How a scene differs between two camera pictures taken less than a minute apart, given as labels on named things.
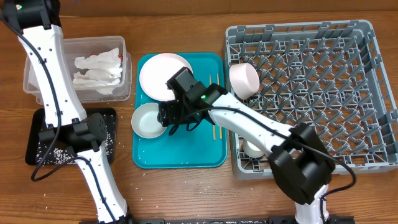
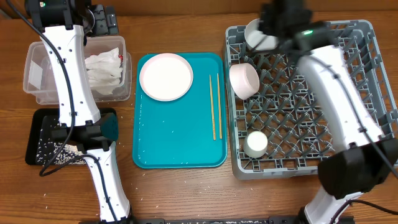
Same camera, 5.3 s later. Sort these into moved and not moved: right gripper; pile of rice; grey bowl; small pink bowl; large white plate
Moved: right gripper; grey bowl
Not moved: pile of rice; small pink bowl; large white plate
